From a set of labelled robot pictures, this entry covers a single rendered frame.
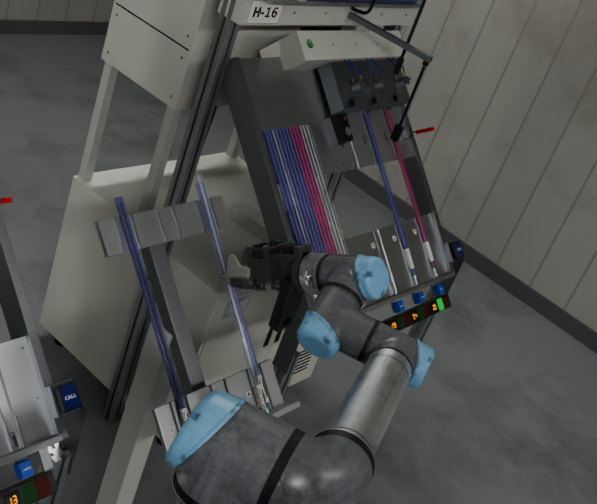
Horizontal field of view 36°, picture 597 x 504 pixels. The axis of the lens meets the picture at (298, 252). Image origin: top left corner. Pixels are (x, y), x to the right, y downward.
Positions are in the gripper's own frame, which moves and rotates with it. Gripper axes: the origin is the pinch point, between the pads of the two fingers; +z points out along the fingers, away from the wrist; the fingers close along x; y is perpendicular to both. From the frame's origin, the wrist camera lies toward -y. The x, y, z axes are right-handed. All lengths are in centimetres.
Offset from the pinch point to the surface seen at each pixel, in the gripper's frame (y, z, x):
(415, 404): -84, 56, -151
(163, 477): -73, 75, -42
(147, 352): -16.6, 23.1, 2.8
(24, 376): -12.0, 20.7, 34.3
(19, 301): 1.2, 23.0, 31.6
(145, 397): -26.9, 25.6, 2.8
